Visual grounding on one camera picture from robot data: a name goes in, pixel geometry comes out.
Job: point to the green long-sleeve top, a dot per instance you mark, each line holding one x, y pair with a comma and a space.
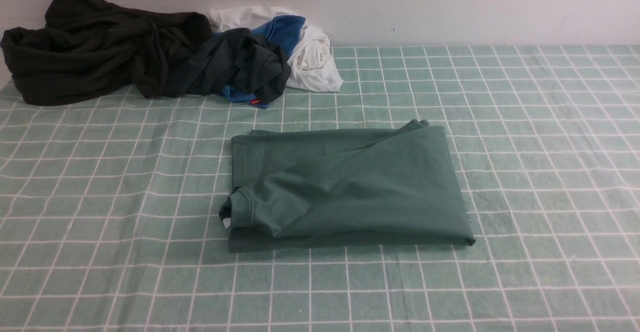
344, 188

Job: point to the white crumpled garment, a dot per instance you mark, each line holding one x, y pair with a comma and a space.
312, 66

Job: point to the dark green crumpled garment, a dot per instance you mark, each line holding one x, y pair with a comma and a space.
237, 64

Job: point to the blue crumpled garment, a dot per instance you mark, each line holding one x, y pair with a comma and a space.
282, 30

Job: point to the green checkered table cloth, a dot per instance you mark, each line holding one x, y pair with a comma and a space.
109, 207

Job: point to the dark brown crumpled garment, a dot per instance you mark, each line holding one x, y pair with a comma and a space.
91, 48

